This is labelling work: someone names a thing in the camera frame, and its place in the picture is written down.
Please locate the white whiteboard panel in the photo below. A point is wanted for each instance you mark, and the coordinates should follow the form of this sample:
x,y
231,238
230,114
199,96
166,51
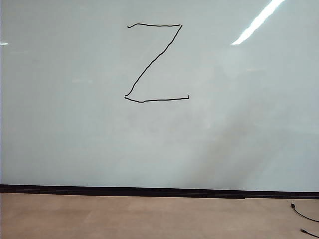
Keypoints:
x,y
159,137

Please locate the black whiteboard pen tray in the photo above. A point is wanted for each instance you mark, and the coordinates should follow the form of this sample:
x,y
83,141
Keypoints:
x,y
159,192

